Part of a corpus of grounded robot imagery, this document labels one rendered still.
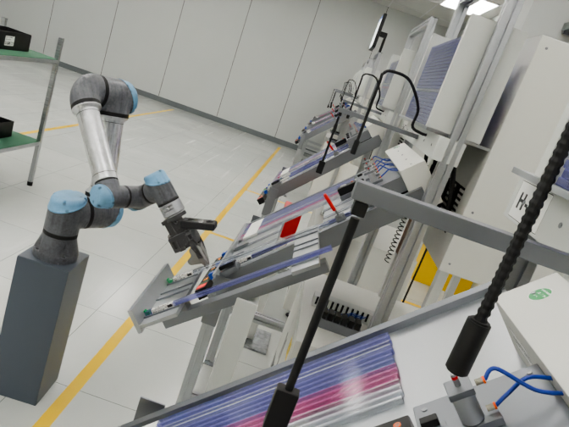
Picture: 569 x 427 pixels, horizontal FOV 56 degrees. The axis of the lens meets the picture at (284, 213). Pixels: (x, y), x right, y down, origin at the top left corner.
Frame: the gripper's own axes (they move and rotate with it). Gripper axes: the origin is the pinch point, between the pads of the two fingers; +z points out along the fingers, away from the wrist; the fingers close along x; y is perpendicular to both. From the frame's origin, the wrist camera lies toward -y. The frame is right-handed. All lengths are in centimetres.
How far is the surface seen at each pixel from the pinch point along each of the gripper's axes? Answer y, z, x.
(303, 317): -19.0, 33.6, -8.8
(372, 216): -57, 5, 10
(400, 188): -68, 2, 6
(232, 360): -6.4, 20.1, 35.7
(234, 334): -10.5, 13.2, 35.8
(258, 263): -18.6, 4.1, 10.0
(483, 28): -105, -31, 11
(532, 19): -227, -12, -306
